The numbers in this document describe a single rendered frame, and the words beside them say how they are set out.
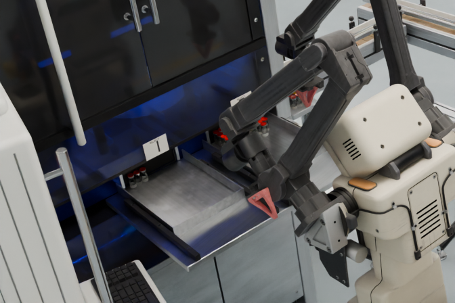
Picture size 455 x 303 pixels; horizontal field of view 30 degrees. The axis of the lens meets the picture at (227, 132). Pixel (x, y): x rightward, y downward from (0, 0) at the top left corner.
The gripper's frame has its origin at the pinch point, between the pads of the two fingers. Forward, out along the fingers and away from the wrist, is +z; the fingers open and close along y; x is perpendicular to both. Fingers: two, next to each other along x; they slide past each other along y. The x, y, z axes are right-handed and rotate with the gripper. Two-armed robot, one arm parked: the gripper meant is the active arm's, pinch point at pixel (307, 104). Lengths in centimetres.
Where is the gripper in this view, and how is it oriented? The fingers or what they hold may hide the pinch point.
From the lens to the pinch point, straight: 261.1
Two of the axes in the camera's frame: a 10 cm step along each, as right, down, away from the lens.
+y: -5.9, -3.5, 7.3
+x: -8.0, 4.0, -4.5
